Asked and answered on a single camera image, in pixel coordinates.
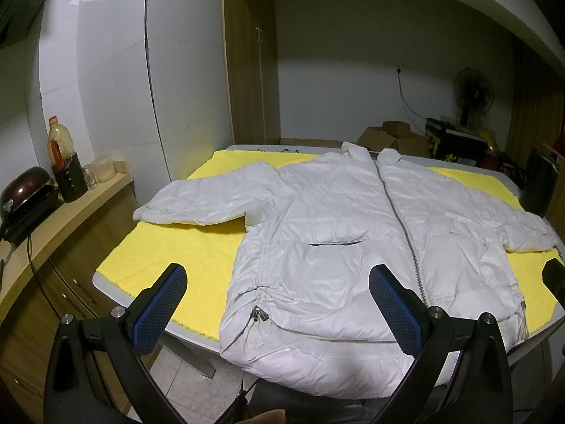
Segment white puffer jacket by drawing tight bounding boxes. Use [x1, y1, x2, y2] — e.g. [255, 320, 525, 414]
[133, 143, 558, 399]

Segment wooden counter cabinet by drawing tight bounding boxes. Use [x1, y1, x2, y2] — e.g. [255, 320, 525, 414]
[1, 173, 137, 423]

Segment yellow towel blanket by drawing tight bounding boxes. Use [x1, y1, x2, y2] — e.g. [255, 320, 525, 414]
[95, 148, 565, 342]

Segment dark red rice cooker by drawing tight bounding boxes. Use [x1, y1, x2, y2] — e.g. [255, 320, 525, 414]
[1, 166, 58, 246]

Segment black knife holder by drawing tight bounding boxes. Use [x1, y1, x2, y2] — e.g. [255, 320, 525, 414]
[52, 152, 88, 203]

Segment small glass jar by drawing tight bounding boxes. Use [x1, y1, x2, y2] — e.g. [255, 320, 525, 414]
[82, 164, 98, 189]

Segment clear plastic container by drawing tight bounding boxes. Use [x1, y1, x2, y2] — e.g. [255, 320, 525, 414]
[91, 155, 116, 184]

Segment black yellow printed box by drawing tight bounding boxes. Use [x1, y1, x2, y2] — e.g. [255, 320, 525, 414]
[425, 118, 496, 170]

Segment cardboard boxes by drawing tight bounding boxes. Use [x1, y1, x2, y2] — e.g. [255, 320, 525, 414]
[357, 120, 430, 158]

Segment black standing fan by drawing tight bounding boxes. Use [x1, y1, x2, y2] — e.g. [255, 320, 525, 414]
[453, 67, 494, 127]

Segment cooking oil bottle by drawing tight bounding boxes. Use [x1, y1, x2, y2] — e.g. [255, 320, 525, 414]
[47, 116, 76, 171]

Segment wooden wardrobe door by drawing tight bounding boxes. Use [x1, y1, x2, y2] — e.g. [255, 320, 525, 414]
[221, 0, 281, 145]

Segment black wall cable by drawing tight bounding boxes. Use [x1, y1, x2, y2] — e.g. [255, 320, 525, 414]
[395, 68, 428, 130]

